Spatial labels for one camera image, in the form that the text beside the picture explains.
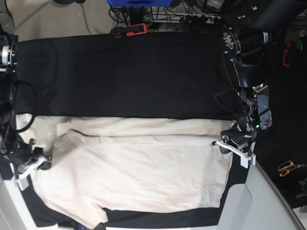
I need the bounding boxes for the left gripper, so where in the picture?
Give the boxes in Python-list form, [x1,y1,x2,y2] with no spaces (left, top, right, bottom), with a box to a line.
[218,84,272,154]

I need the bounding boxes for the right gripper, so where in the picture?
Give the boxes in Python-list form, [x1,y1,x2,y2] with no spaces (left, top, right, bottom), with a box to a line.
[4,138,52,175]

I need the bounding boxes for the white T-shirt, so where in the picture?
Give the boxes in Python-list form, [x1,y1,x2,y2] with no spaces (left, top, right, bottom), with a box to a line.
[21,117,233,228]

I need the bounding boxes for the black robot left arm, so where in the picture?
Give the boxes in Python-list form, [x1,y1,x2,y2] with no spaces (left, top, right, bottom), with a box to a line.
[213,0,307,160]

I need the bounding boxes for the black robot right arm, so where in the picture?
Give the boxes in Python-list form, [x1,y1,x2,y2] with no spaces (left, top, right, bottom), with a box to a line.
[0,0,51,179]

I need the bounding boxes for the black table cloth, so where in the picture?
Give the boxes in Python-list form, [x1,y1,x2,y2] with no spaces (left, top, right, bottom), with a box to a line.
[0,32,307,228]

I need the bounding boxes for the black device right edge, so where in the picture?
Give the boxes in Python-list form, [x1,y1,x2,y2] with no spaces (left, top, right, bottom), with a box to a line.
[296,178,307,198]

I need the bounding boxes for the red black clamp right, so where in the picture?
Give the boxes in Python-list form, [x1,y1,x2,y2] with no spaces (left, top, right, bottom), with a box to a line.
[282,41,296,67]

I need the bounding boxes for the red black clamp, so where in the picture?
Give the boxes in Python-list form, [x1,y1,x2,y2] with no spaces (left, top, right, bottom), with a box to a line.
[110,23,148,38]
[282,41,296,67]

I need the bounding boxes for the white power strip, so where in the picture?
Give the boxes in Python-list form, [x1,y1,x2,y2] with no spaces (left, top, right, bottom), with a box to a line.
[152,12,222,24]

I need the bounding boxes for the red black clamp top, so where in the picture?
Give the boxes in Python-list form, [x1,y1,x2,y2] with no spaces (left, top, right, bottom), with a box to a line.
[110,23,148,38]

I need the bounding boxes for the blue box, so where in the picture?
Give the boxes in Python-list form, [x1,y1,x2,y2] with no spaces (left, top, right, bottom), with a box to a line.
[107,0,172,7]

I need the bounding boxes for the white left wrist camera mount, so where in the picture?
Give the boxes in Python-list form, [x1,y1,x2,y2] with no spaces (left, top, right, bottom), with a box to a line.
[210,139,256,169]

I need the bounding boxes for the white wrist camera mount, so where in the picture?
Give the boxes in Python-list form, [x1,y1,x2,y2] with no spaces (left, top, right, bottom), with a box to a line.
[210,139,256,169]
[10,156,48,191]

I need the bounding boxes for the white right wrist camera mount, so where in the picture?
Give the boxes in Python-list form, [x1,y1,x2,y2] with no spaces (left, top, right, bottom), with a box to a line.
[10,156,48,191]

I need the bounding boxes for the white frame left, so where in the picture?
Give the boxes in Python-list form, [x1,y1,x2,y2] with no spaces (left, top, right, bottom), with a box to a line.
[0,172,59,230]

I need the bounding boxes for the white frame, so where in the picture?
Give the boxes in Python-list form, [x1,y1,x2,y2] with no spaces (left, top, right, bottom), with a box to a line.
[0,172,59,230]
[217,164,304,230]

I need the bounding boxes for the white frame right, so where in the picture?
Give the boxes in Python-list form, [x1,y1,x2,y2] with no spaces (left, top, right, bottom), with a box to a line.
[217,164,304,230]

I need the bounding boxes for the orange handled scissors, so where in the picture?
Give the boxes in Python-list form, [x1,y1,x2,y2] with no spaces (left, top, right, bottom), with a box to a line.
[278,161,307,177]

